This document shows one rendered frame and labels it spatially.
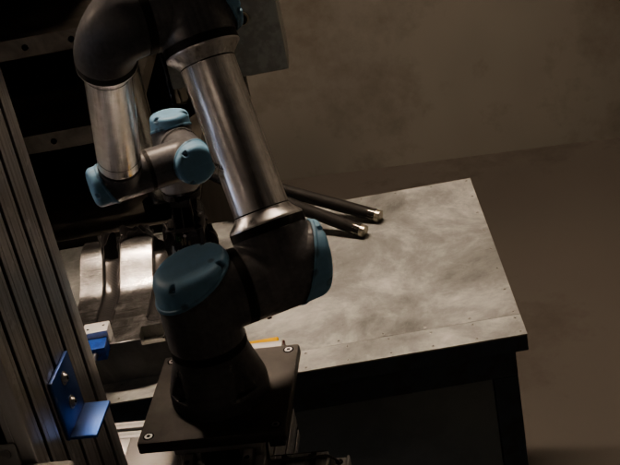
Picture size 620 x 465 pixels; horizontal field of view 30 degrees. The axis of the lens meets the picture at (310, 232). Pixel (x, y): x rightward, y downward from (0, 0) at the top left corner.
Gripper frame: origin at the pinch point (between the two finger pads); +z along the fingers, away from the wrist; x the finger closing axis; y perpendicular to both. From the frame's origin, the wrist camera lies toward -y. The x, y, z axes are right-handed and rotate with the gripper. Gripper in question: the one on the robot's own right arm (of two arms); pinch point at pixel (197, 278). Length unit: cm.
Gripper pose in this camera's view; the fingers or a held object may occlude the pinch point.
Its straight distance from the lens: 230.5
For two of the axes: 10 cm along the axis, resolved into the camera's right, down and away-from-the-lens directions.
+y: 0.2, 4.1, -9.1
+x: 9.9, -1.1, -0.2
